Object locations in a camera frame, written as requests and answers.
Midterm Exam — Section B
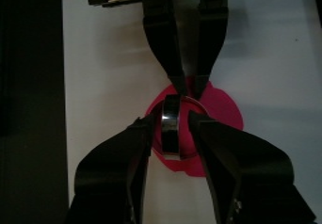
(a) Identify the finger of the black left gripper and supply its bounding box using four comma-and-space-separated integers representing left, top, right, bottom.
140, 0, 188, 97
190, 0, 229, 100

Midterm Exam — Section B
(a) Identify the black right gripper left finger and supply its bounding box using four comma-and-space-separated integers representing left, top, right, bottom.
61, 116, 154, 224

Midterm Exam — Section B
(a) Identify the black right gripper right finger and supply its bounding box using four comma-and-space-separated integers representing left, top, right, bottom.
185, 109, 317, 224

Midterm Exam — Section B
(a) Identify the round metal dough cutter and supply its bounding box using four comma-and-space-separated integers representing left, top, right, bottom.
160, 94, 208, 161

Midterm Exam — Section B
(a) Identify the white cutting board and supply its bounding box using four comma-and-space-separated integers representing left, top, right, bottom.
59, 0, 322, 224

